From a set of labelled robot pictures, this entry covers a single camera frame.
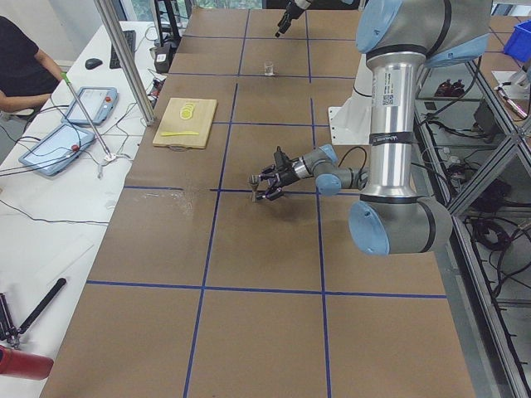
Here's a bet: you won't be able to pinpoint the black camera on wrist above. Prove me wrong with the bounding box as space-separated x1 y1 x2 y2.
274 146 291 172

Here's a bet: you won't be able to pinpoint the clear glass cup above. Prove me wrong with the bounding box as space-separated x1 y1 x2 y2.
264 61 275 76

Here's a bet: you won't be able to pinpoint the black computer mouse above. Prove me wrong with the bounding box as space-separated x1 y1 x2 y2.
85 58 103 70

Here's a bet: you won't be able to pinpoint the near blue teach pendant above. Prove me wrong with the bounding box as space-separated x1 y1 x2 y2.
18 124 95 177

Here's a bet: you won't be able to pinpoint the person in black shirt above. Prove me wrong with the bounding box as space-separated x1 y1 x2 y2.
1 17 62 114

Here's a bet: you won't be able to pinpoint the bamboo cutting board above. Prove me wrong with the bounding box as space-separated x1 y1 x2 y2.
153 97 217 149

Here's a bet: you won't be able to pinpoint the green-handled metal grabber stick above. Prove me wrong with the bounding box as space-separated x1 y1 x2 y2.
61 72 117 164

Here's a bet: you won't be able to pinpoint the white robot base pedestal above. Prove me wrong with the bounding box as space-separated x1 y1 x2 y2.
329 54 373 146

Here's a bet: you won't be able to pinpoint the black keyboard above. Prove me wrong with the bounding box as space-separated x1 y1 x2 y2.
109 29 137 70

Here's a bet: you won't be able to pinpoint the blue teach pendant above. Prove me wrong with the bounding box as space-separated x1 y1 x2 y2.
61 86 118 126
18 124 95 177

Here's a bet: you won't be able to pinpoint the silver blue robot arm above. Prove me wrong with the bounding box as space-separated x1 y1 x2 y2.
255 1 492 255
275 0 312 37

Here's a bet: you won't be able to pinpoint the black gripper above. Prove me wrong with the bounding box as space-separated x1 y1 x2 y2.
255 165 297 201
275 3 302 37

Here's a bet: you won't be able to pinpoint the aluminium frame post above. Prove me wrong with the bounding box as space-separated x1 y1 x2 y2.
94 0 155 126

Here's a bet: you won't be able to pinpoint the yellow plastic knife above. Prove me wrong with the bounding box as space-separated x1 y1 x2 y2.
160 130 200 137

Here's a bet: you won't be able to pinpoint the far blue teach pendant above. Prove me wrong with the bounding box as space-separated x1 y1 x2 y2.
61 86 118 126

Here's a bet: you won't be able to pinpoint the lemon slices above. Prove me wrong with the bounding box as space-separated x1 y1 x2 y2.
179 102 197 120

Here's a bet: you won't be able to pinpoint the steel jigger measuring cup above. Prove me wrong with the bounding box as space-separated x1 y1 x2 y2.
248 175 260 202

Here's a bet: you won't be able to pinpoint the blue plastic bin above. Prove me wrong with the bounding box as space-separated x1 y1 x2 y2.
504 20 531 62

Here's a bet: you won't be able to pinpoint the red cylinder bottle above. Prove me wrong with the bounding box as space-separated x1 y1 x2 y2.
0 346 54 381

